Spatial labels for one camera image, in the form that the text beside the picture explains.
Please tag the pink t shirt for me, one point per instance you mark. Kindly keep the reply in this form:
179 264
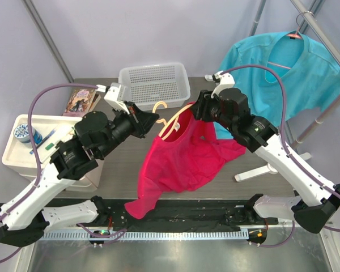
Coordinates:
188 159

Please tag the blue pen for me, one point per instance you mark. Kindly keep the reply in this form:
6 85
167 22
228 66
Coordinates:
43 140

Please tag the white drawer organizer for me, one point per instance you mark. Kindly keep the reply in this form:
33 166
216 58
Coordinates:
16 155

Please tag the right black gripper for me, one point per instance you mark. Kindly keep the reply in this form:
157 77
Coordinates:
200 109

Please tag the grey clothes rack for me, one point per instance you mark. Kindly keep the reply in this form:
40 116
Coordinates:
323 56

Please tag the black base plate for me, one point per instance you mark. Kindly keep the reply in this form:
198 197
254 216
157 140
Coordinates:
180 215

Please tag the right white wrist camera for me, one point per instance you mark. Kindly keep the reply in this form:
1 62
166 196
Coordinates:
223 81

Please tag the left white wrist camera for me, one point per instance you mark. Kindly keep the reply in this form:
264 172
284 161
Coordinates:
113 95

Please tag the white plastic basket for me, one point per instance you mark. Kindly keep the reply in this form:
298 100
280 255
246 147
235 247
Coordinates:
146 85

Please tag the green cap marker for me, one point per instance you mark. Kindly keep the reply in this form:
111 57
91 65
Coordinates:
48 147

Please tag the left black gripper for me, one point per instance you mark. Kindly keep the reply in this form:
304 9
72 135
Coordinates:
140 120

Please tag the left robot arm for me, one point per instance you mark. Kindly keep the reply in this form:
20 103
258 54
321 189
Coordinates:
27 218

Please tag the white slotted cable duct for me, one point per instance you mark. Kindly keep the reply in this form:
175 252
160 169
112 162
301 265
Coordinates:
82 235

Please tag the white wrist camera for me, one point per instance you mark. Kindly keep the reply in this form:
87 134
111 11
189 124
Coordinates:
223 81
113 95

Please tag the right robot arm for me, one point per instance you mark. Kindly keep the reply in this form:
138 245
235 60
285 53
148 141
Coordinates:
318 198

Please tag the illustrated book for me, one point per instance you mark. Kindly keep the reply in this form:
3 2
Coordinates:
82 101

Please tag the wooden hanger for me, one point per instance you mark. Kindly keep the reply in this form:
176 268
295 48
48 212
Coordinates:
172 124

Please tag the blue t shirt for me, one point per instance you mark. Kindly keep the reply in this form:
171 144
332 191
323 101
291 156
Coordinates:
283 73

